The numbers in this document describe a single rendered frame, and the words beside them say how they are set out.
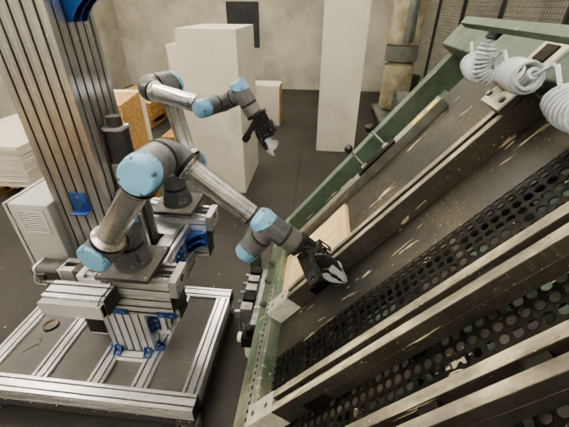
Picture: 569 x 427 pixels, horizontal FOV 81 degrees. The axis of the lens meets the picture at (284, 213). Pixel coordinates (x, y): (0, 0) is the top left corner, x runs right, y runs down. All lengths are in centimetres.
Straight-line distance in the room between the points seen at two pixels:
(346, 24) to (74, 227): 415
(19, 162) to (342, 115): 407
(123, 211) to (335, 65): 426
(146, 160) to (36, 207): 83
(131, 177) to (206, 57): 279
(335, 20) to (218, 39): 188
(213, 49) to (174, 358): 277
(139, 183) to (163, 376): 136
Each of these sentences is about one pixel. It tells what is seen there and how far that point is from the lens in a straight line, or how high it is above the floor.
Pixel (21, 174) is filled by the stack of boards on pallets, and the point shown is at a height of 31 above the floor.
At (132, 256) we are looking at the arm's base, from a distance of 146.
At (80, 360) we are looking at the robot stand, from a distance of 240.
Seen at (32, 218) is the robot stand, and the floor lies 117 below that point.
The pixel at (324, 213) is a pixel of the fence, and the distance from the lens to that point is 156.
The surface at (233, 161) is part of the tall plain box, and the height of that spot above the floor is 41.
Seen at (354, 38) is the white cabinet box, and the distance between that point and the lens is 503.
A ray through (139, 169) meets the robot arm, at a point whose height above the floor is 157.
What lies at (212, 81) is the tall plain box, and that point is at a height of 128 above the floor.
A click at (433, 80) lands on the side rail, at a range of 166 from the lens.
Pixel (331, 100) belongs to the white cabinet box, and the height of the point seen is 78.
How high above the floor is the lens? 195
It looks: 32 degrees down
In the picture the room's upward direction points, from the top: straight up
